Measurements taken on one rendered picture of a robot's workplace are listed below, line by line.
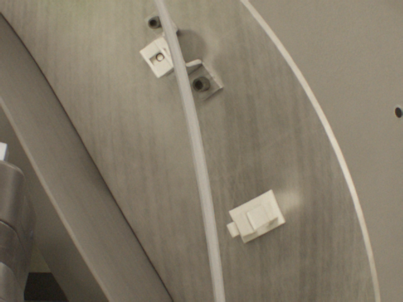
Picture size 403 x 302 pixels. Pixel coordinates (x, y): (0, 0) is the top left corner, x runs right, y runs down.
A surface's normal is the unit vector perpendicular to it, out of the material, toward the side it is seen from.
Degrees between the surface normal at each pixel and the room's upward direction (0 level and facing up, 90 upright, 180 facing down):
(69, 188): 61
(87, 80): 90
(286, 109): 90
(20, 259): 111
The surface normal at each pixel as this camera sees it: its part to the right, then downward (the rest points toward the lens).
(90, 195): 0.72, -0.48
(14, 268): 0.95, 0.28
